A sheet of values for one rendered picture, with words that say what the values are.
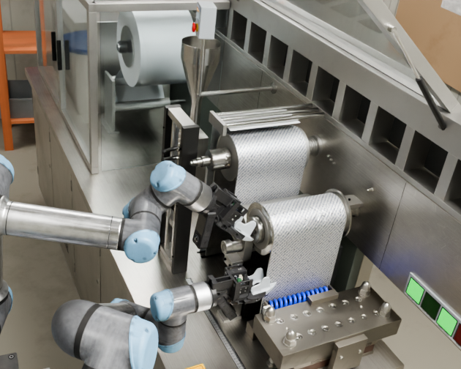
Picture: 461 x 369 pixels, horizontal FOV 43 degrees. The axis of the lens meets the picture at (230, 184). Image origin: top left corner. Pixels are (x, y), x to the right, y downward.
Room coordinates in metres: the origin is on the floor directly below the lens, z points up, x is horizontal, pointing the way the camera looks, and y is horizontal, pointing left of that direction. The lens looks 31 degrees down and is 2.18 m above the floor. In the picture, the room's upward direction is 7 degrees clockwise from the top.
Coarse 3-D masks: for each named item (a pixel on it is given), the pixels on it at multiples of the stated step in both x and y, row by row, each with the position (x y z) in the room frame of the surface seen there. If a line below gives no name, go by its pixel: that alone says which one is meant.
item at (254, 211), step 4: (340, 200) 1.43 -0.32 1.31; (256, 208) 1.34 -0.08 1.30; (344, 208) 1.41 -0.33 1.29; (252, 212) 1.35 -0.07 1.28; (256, 212) 1.33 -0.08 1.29; (260, 212) 1.32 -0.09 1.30; (260, 216) 1.32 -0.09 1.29; (264, 216) 1.30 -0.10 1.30; (264, 220) 1.29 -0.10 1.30; (264, 224) 1.29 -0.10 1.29; (264, 228) 1.29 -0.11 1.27; (268, 228) 1.28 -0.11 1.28; (344, 228) 1.40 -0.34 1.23; (268, 232) 1.27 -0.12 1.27; (268, 236) 1.27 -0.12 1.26; (264, 240) 1.28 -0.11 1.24; (268, 240) 1.27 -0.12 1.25; (256, 244) 1.31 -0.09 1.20; (260, 244) 1.30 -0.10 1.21; (264, 244) 1.28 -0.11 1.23; (260, 248) 1.29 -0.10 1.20; (264, 248) 1.28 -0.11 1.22
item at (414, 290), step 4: (412, 280) 1.23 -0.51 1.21; (412, 284) 1.23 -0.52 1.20; (416, 284) 1.22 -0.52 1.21; (408, 288) 1.23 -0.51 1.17; (412, 288) 1.22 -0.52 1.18; (416, 288) 1.21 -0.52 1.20; (420, 288) 1.20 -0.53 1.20; (408, 292) 1.23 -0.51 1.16; (412, 292) 1.22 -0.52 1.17; (416, 292) 1.21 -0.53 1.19; (420, 292) 1.20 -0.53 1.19; (412, 296) 1.22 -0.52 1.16; (416, 296) 1.21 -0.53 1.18; (420, 296) 1.20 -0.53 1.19; (416, 300) 1.20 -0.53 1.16
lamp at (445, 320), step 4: (444, 312) 1.13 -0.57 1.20; (440, 316) 1.13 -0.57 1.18; (444, 316) 1.12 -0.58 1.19; (448, 316) 1.11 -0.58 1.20; (440, 320) 1.13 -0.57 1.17; (444, 320) 1.12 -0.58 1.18; (448, 320) 1.11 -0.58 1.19; (452, 320) 1.10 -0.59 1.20; (440, 324) 1.12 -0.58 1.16; (444, 324) 1.11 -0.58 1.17; (448, 324) 1.11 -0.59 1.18; (452, 324) 1.10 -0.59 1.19; (444, 328) 1.11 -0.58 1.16; (448, 328) 1.10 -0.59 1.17; (452, 328) 1.09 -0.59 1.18; (448, 332) 1.10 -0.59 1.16
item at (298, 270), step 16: (336, 240) 1.38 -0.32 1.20; (272, 256) 1.27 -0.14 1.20; (288, 256) 1.30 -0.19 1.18; (304, 256) 1.33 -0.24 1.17; (320, 256) 1.35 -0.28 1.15; (336, 256) 1.38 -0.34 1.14; (272, 272) 1.28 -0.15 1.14; (288, 272) 1.30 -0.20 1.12; (304, 272) 1.33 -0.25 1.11; (320, 272) 1.36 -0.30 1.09; (288, 288) 1.31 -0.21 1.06; (304, 288) 1.34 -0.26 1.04
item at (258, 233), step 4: (252, 216) 1.33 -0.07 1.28; (256, 216) 1.32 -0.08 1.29; (248, 220) 1.33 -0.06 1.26; (252, 220) 1.31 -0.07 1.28; (256, 220) 1.30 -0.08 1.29; (260, 220) 1.31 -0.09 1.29; (256, 224) 1.29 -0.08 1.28; (260, 224) 1.30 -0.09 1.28; (256, 228) 1.29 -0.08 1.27; (260, 228) 1.29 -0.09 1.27; (252, 232) 1.30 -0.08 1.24; (256, 232) 1.29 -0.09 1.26; (260, 232) 1.28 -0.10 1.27; (264, 232) 1.29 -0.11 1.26; (252, 236) 1.30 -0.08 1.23; (256, 236) 1.29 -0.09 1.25; (260, 236) 1.28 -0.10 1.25; (264, 236) 1.28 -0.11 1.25; (256, 240) 1.28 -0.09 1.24; (260, 240) 1.28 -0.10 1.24
